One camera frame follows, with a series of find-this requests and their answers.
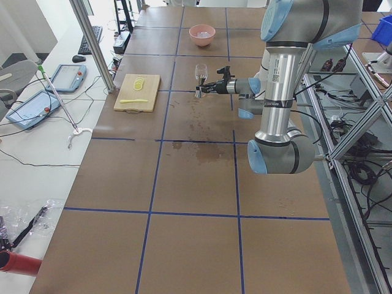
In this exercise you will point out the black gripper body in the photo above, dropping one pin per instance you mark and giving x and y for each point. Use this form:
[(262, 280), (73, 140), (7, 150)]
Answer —
[(221, 86)]

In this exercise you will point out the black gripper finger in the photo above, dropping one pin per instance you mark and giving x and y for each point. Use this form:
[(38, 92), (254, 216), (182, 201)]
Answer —
[(205, 91), (206, 86)]

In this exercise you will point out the steel double jigger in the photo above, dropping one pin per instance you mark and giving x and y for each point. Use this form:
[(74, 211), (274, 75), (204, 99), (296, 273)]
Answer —
[(201, 79)]

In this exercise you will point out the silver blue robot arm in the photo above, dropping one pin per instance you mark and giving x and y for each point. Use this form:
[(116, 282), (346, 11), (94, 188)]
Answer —
[(288, 29)]

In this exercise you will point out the clear wine glass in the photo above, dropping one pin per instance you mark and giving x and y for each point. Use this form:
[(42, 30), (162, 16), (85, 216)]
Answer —
[(201, 69)]

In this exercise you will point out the clear ice cubes pile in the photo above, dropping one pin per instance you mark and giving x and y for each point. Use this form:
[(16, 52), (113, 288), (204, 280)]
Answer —
[(203, 34)]

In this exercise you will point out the pink bowl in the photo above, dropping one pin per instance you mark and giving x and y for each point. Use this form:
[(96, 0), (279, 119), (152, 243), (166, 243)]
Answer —
[(202, 27)]

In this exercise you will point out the bamboo cutting board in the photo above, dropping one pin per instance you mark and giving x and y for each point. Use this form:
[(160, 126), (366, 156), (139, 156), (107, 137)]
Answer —
[(149, 91)]

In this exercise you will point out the yellow plastic knife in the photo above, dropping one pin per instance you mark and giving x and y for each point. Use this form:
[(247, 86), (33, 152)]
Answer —
[(126, 101)]

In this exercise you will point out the black power box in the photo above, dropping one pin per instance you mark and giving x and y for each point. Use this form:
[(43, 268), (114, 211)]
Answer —
[(121, 42)]

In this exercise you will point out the black computer mouse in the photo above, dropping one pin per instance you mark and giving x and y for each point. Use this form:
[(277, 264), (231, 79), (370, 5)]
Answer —
[(78, 58)]

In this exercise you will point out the metal reacher grabber stick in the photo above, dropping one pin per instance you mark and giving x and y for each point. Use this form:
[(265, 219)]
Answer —
[(76, 130)]

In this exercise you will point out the blue teach pendant far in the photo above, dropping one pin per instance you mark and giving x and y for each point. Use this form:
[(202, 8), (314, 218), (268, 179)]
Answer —
[(68, 77)]

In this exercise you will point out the blue teach pendant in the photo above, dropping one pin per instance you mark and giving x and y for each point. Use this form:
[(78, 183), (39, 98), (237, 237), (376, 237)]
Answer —
[(34, 110), (68, 77)]

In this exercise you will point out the blue teach pendant near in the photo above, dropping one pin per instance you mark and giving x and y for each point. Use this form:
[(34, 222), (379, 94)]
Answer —
[(34, 110)]

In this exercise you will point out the blue storage bin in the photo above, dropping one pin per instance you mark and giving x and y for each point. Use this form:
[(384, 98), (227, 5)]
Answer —
[(382, 34)]

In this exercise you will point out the grey office chair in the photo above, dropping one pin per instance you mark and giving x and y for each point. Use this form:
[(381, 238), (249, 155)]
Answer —
[(14, 79)]

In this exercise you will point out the clear plastic bag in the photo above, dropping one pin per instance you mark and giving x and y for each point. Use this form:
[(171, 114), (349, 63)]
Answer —
[(15, 217)]

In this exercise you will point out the red cylinder tube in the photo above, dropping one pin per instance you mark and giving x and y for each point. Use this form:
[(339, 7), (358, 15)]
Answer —
[(19, 264)]

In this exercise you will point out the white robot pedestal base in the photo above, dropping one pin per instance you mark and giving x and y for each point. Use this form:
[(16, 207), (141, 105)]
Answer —
[(263, 70)]

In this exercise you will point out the aluminium frame post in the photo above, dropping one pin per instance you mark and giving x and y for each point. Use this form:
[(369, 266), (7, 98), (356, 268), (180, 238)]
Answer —
[(85, 24)]

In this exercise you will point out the black strap tool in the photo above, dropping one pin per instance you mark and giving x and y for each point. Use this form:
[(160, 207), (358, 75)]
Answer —
[(24, 232)]

